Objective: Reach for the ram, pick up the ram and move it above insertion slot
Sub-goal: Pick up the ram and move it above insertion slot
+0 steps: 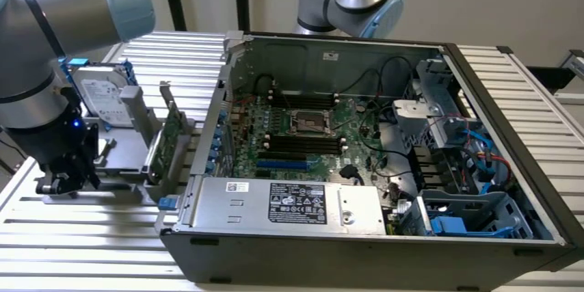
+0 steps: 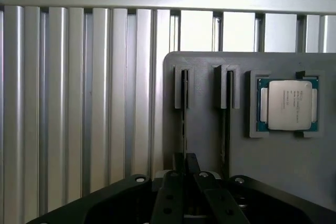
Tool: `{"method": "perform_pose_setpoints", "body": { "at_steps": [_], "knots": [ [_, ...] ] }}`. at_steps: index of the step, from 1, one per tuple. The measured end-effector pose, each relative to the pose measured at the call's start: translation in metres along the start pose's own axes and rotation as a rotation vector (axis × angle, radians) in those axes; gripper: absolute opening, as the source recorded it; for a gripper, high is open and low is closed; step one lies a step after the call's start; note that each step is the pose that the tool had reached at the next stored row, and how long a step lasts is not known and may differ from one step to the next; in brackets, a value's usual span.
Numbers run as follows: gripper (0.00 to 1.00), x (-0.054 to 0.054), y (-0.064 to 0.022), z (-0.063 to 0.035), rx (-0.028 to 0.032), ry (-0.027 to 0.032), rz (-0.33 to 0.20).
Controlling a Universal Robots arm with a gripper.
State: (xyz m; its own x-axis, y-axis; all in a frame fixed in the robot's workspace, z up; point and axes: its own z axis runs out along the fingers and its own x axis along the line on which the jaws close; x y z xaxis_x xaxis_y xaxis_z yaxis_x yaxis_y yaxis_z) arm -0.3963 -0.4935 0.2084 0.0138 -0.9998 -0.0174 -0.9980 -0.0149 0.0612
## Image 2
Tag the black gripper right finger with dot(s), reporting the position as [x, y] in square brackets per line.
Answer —
[215, 197]

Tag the silver CPU with green board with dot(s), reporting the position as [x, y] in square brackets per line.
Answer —
[289, 105]

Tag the grey 3D-printed parts rack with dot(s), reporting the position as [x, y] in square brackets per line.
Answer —
[275, 161]

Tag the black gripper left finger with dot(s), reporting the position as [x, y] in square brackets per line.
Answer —
[168, 197]

